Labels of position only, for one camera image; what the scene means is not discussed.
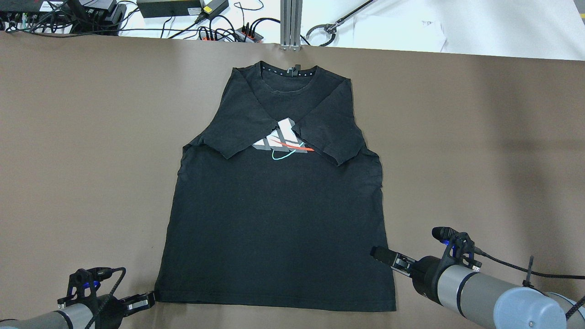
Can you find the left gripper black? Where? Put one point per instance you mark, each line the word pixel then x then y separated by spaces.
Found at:
pixel 107 309

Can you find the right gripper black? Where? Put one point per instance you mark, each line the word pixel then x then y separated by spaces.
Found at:
pixel 424 271

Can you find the black graphic t-shirt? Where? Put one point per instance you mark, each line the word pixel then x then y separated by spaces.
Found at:
pixel 279 201

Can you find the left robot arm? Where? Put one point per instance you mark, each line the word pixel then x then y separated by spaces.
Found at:
pixel 76 314

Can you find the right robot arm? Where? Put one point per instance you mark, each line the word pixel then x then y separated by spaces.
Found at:
pixel 458 285

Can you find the long grabber tool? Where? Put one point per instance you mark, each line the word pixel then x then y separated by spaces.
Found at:
pixel 331 29

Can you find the black power strip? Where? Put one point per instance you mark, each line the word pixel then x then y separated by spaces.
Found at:
pixel 245 34

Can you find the black power adapter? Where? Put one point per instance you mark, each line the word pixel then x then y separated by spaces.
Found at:
pixel 169 8

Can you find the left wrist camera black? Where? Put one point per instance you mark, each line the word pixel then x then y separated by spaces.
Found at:
pixel 83 285

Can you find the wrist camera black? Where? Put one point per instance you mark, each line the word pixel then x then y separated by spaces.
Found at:
pixel 460 250
pixel 83 285

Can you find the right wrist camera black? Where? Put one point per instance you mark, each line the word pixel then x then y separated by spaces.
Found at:
pixel 460 250

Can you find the aluminium frame cage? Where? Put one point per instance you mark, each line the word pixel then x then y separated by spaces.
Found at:
pixel 290 22

